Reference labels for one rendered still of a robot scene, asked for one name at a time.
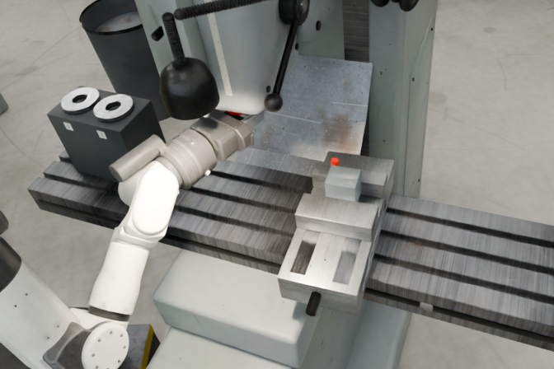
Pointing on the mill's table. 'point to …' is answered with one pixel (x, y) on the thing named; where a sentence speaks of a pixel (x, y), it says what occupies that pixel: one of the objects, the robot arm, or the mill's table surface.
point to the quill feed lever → (273, 103)
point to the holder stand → (102, 128)
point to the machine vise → (337, 243)
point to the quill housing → (261, 21)
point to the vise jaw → (337, 217)
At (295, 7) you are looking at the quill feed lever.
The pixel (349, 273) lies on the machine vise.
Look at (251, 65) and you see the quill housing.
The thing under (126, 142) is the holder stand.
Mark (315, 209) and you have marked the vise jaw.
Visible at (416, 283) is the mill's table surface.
